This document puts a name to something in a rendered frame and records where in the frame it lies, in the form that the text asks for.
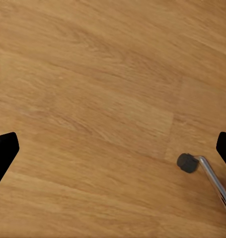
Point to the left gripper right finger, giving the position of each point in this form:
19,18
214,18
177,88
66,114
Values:
221,145

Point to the swivel chair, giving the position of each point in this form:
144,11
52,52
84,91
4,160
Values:
189,163

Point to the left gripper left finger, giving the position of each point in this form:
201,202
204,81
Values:
9,148

